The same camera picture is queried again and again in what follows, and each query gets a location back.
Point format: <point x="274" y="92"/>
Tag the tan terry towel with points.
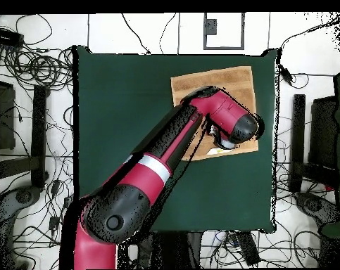
<point x="237" y="81"/>

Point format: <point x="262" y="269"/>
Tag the grey floor hatch frame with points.
<point x="210" y="26"/>

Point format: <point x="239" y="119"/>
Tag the black box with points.
<point x="324" y="132"/>
<point x="3" y="118"/>

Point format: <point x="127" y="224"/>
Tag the black power adapter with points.
<point x="53" y="222"/>
<point x="286" y="76"/>
<point x="54" y="188"/>

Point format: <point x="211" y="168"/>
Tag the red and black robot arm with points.
<point x="147" y="174"/>

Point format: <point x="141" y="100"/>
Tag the black power strip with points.
<point x="247" y="247"/>
<point x="3" y="36"/>

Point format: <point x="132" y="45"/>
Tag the black stand frame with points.
<point x="298" y="126"/>
<point x="38" y="135"/>

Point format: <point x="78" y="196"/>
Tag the dark green table cloth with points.
<point x="130" y="98"/>

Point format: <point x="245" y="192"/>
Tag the grey office chair base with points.
<point x="313" y="205"/>
<point x="6" y="205"/>

